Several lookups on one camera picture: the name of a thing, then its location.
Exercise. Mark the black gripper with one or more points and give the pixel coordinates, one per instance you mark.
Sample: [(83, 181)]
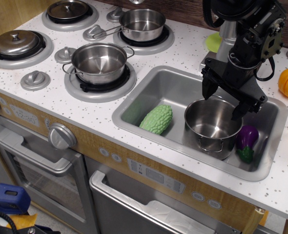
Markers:
[(237, 79)]

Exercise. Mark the steel pot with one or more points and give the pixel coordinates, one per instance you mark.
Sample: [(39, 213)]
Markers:
[(100, 63), (209, 127)]

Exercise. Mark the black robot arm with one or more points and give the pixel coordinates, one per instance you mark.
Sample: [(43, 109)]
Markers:
[(259, 28)]

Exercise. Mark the grey sink basin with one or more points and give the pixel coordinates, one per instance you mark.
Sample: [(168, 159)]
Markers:
[(170, 86)]

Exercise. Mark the purple eggplant toy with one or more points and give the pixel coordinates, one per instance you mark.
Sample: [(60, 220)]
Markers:
[(245, 141)]

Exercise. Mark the green plate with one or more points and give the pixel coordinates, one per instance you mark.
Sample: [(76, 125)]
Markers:
[(213, 42)]

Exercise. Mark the silver faucet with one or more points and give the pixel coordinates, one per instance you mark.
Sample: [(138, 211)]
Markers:
[(228, 34)]

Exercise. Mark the green bitter melon toy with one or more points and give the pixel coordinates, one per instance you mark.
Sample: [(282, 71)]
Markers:
[(158, 119)]

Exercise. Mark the grey stove knob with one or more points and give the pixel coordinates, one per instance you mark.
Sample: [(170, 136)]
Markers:
[(35, 80), (94, 34), (114, 15), (64, 55)]

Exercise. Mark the grey stove knob back middle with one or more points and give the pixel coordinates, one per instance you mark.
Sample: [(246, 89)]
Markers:
[(94, 34)]

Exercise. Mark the grey dishwasher door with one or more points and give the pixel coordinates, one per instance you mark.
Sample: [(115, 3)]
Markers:
[(126, 206)]

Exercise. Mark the grey oven knob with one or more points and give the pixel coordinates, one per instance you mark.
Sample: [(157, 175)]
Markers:
[(60, 137)]

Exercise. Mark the steel lid on back burner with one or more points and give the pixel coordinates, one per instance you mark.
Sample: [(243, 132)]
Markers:
[(68, 11)]

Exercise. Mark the steel lid on burner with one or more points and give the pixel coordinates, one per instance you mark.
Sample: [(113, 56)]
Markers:
[(20, 44), (68, 11)]

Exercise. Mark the grey oven door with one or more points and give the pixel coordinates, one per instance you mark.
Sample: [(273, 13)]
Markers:
[(56, 180)]

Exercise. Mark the grey stove knob front left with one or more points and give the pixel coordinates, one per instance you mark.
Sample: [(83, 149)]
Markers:
[(35, 80)]

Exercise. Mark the steel lid on left burner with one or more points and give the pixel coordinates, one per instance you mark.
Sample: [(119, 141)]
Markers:
[(20, 44)]

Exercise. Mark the blue clamp tool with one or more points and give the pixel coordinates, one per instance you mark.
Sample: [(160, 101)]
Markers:
[(14, 200)]

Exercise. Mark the steel saucepan with long handle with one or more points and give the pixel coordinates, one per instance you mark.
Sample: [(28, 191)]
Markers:
[(139, 25)]

